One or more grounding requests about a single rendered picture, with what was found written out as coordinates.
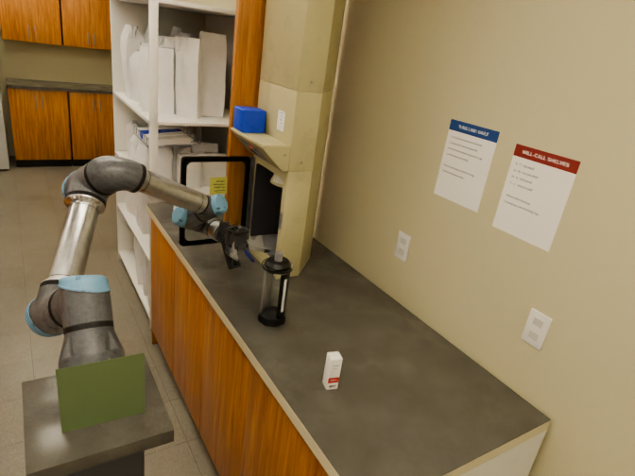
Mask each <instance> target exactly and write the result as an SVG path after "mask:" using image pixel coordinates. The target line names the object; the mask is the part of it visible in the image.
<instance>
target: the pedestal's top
mask: <svg viewBox="0 0 635 476"><path fill-rule="evenodd" d="M22 397H23V418H24V438H25V459H26V476H65V475H69V474H72V473H75V472H78V471H81V470H83V469H87V468H92V467H95V466H98V465H101V464H105V463H108V462H110V461H113V460H116V459H119V458H122V457H126V456H129V455H132V454H134V453H137V452H140V451H146V450H149V449H152V448H155V447H158V446H161V445H164V444H167V443H170V442H173V441H174V428H173V425H172V423H171V420H170V417H169V415H168V413H167V411H166V408H165V406H164V403H163V399H162V397H161V394H160V391H159V389H158V386H157V384H156V382H155V380H154V377H153V375H152V372H151V370H150V367H149V365H148V362H147V359H146V357H145V412H144V413H141V414H137V415H133V416H126V417H122V418H119V419H116V420H112V421H108V422H104V423H100V424H96V425H93V426H89V427H85V428H81V429H77V430H73V431H70V432H66V433H62V432H61V425H60V407H59V398H58V388H57V379H56V375H54V376H49V377H45V378H40V379H37V380H32V381H27V382H22Z"/></svg>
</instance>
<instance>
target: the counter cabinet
mask: <svg viewBox="0 0 635 476"><path fill-rule="evenodd" d="M151 343H152V345H153V344H159V346H160V348H161V350H162V353H163V356H164V358H165V360H166V362H167V364H168V366H169V368H170V370H171V372H172V375H173V377H174V379H175V381H176V383H177V385H178V388H179V390H180V392H181V394H182V396H183V399H184V401H185V403H186V405H187V407H188V410H189V412H190V414H191V416H192V418H193V420H194V422H195V424H196V426H197V429H198V431H199V434H200V436H201V438H202V440H203V442H204V445H205V447H206V449H207V451H208V452H209V454H210V457H211V459H212V461H213V463H214V465H215V469H216V471H217V473H218V475H219V476H329V475H328V473H327V472H326V471H325V469H324V468H323V466H322V465H321V463H320V462H319V460H318V459H317V458H316V456H315V455H314V454H313V452H312V451H311V449H310V448H309V446H308V445H307V443H306V442H305V441H304V439H303V438H302V436H301V435H300V433H299V431H298V430H297V429H296V427H295V426H294V424H293V423H292V421H291V420H290V418H289V417H288V415H287V414H286V413H285V411H284V410H283V408H282V406H281V405H280V403H279V402H278V401H277V400H276V399H275V397H274V396H273V394H272V393H271V391H270V390H269V388H268V387H267V385H266V384H265V382H264V381H263V379H262V378H261V376H260V375H259V373H258V372H257V371H256V369H255V368H254V366H253V365H252V363H251V362H250V360H249V358H248V357H247V356H246V354H245V353H244V351H243V350H242V349H241V348H240V346H239V345H238V343H237V342H236V341H235V339H234V338H233V336H232V334H231V333H230V331H229V330H228V329H227V327H226V326H225V324H224V323H223V321H222V320H221V318H220V317H219V315H218V314H217V313H216V311H215V309H214V308H213V306H212V305H211V303H210V302H209V300H208V299H207V298H206V297H205V296H204V294H203V293H202V291H201V290H200V288H199V287H198V285H197V284H196V282H195V281H194V279H193V278H192V276H191V275H190V273H189V272H188V271H187V269H186V268H185V266H184V265H183V263H182V262H181V260H180V258H179V257H178V256H177V254H176V253H175V251H174V250H173V248H172V247H171V246H170V245H169V243H168V242H167V241H166V239H165V238H164V236H163V234H162V233H161V231H160V230H159V228H158V227H157V226H156V224H155V223H154V221H153V220H152V218H151ZM546 432H547V430H546V431H544V432H542V433H539V434H537V435H536V436H534V437H532V438H530V439H528V440H526V441H524V442H523V443H521V444H520V445H518V446H516V447H514V448H512V449H510V450H507V451H506V452H504V453H502V454H500V455H498V456H496V457H494V458H492V459H490V460H489V461H487V462H486V463H484V464H482V465H480V466H478V467H475V468H474V469H472V470H470V471H468V472H466V473H464V474H462V475H460V476H528V474H529V471H530V469H531V468H532V465H533V463H534V460H535V458H536V456H537V453H538V451H539V449H540V446H541V443H542V440H543V438H544V436H545V434H546Z"/></svg>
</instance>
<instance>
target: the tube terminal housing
mask: <svg viewBox="0 0 635 476"><path fill-rule="evenodd" d="M333 92H334V90H331V91H329V92H325V93H311V92H299V91H295V90H292V89H289V88H286V87H283V86H280V85H277V84H274V83H271V82H268V81H265V80H262V79H260V85H259V96H258V108H259V109H262V110H264V111H266V127H265V133H266V134H268V135H270V136H271V137H273V138H275V139H277V140H279V141H281V142H283V143H285V144H287V145H290V146H291V147H290V156H289V164H288V171H287V172H283V171H281V170H279V169H278V168H276V167H274V166H273V165H271V164H269V163H268V162H266V161H264V160H262V159H261V158H259V157H258V156H256V155H254V154H253V157H255V158H256V159H255V167H256V163H260V164H261V165H263V167H265V168H266V169H268V170H269V171H271V172H273V173H274V174H276V175H277V176H279V177H280V178H282V179H283V193H282V203H281V211H280V213H282V214H283V221H282V229H278V237H277V245H276V251H278V250H280V251H282V252H283V257H285V258H287V259H288V260H289V261H290V262H292V263H293V265H294V266H293V270H292V272H290V277H294V276H298V275H299V274H300V272H301V270H302V269H303V268H304V267H305V265H306V263H307V262H308V260H309V259H310V254H311V246H312V240H313V233H314V226H315V220H316V213H317V206H318V194H319V187H320V180H321V173H322V166H323V160H324V153H325V146H326V139H327V132H328V126H329V119H330V112H331V106H332V99H333ZM278 109H280V110H282V111H285V119H284V129H283V132H281V131H279V130H277V129H276V127H277V118H278ZM246 249H247V250H248V251H249V252H250V253H251V254H252V255H253V256H254V257H255V258H256V259H257V260H258V261H259V262H260V263H262V261H263V260H264V259H266V258H268V257H269V256H268V255H267V254H266V253H264V252H260V251H257V250H249V248H248V247H246Z"/></svg>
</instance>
